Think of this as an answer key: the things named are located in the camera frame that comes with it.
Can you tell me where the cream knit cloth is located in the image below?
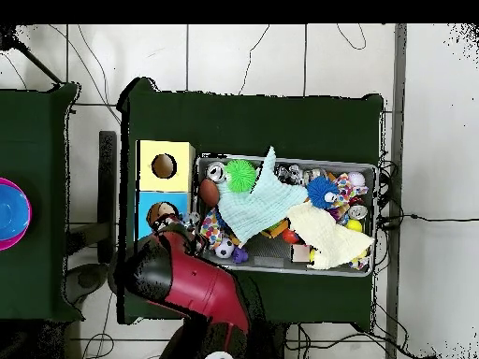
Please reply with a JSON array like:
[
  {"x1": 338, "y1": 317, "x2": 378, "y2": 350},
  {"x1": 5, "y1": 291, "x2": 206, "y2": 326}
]
[{"x1": 285, "y1": 201, "x2": 375, "y2": 270}]

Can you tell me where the small black white soccer ball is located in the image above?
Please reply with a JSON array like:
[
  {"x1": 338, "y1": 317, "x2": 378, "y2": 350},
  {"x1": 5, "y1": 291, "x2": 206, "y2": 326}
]
[{"x1": 213, "y1": 237, "x2": 236, "y2": 260}]

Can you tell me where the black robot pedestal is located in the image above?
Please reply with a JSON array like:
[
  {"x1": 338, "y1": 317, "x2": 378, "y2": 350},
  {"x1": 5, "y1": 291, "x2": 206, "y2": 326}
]
[{"x1": 248, "y1": 321, "x2": 291, "y2": 359}]

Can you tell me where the green spiky rubber ball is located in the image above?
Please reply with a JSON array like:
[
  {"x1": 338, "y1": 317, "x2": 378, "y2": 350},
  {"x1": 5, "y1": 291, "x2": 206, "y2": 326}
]
[{"x1": 224, "y1": 159, "x2": 258, "y2": 194}]

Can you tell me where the shallow clear mesh bin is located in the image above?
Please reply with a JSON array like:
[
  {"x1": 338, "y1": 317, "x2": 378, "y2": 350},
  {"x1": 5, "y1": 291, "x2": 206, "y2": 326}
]
[{"x1": 189, "y1": 151, "x2": 379, "y2": 279}]

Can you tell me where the black upright panel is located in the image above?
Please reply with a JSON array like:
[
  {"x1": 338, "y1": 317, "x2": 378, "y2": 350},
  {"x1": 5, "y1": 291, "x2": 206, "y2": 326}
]
[{"x1": 97, "y1": 130, "x2": 118, "y2": 265}]

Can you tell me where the small brown football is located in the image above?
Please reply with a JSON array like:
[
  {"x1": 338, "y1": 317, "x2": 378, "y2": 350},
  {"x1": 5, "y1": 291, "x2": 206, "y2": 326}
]
[{"x1": 197, "y1": 178, "x2": 221, "y2": 208}]

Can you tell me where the blue bowl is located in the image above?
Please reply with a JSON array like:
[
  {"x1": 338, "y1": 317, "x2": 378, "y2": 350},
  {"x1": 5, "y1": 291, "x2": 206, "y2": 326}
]
[{"x1": 0, "y1": 183, "x2": 31, "y2": 241}]

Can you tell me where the pink bowl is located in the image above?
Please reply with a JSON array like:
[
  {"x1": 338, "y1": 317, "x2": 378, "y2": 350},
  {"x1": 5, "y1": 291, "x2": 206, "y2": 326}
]
[{"x1": 0, "y1": 177, "x2": 34, "y2": 251}]

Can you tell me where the colourful dotted cloth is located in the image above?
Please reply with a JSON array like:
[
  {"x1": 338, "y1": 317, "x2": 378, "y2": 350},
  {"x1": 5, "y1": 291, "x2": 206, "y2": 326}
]
[{"x1": 198, "y1": 208, "x2": 225, "y2": 249}]

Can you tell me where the plain silver can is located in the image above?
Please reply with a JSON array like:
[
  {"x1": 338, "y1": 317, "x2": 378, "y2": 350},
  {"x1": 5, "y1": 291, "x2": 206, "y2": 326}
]
[{"x1": 205, "y1": 161, "x2": 226, "y2": 183}]

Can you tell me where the dark green tablecloth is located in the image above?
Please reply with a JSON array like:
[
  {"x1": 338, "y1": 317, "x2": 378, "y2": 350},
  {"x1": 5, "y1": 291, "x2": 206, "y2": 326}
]
[
  {"x1": 0, "y1": 82, "x2": 84, "y2": 323},
  {"x1": 116, "y1": 76, "x2": 385, "y2": 325}
]

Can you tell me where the black tripod pole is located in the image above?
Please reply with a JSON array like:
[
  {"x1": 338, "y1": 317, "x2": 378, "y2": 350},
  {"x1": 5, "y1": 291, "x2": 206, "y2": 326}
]
[{"x1": 0, "y1": 24, "x2": 64, "y2": 86}]

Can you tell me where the wooden box with three holes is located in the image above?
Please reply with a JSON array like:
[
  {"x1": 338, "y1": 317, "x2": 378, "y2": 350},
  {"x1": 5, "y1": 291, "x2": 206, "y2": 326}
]
[{"x1": 133, "y1": 139, "x2": 196, "y2": 244}]

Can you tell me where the black floor power cable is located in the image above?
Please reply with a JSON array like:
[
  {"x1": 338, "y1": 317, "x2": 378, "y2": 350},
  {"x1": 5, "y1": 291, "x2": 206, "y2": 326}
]
[{"x1": 401, "y1": 213, "x2": 479, "y2": 223}]

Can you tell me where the blue spiky rubber ball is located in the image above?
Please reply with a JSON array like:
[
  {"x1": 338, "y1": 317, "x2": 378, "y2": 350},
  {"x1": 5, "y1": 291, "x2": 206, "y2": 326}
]
[{"x1": 306, "y1": 175, "x2": 341, "y2": 209}]

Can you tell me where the black printed can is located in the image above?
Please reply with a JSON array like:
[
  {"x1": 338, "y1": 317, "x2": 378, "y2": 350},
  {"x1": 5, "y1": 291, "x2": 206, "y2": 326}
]
[{"x1": 274, "y1": 164, "x2": 304, "y2": 186}]

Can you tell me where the mint green knit cloth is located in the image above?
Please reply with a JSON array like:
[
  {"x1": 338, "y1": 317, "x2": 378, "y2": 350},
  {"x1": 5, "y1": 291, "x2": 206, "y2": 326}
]
[{"x1": 216, "y1": 145, "x2": 310, "y2": 248}]

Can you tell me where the plain wooden cube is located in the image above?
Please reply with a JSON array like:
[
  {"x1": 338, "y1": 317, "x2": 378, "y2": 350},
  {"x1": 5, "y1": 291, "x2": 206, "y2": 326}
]
[{"x1": 290, "y1": 244, "x2": 312, "y2": 264}]

